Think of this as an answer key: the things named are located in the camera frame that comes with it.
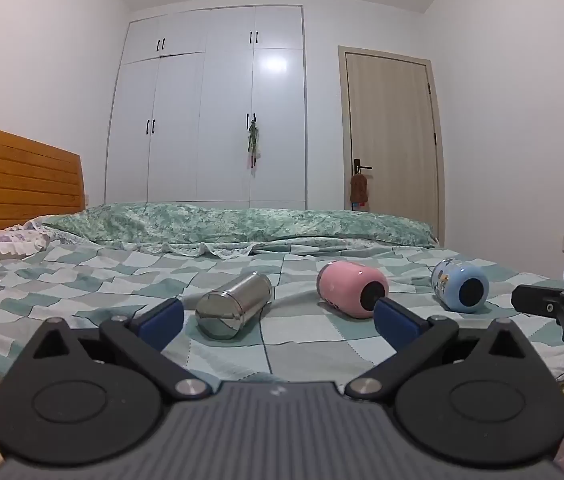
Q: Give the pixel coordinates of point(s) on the brown hanging plush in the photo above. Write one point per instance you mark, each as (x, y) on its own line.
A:
(359, 190)

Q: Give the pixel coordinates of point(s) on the blue cartoon print cup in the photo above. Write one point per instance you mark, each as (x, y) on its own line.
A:
(457, 285)

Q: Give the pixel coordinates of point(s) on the pink cup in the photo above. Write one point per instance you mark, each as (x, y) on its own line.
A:
(349, 287)

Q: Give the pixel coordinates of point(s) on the checkered green bed sheet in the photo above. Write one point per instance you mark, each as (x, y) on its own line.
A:
(111, 280)

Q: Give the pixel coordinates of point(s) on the white wardrobe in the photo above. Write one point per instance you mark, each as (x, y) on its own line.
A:
(181, 125)

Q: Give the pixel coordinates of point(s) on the green floral duvet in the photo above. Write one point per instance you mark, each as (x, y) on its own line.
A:
(221, 225)

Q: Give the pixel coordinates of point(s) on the green hanging ornament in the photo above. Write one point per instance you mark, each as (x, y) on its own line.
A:
(253, 142)

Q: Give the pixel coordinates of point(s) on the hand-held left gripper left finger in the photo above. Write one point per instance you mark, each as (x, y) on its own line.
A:
(162, 319)

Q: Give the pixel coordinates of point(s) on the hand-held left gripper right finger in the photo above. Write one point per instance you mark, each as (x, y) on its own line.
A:
(396, 319)

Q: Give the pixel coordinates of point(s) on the wooden headboard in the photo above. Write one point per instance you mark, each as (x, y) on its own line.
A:
(16, 180)

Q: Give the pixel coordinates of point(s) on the stainless steel cup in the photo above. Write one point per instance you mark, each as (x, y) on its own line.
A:
(232, 305)

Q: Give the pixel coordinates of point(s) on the beige wooden door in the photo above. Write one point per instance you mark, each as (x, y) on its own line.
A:
(392, 120)

